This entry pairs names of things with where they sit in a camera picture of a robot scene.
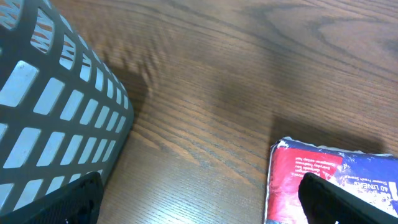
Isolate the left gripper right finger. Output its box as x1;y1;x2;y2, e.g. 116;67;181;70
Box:
298;172;397;224

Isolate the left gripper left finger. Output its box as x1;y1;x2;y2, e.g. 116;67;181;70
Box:
1;171;104;224

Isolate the red purple snack pack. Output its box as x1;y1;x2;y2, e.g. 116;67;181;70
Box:
264;137;397;223

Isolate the grey plastic mesh basket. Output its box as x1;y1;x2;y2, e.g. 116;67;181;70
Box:
1;0;134;215

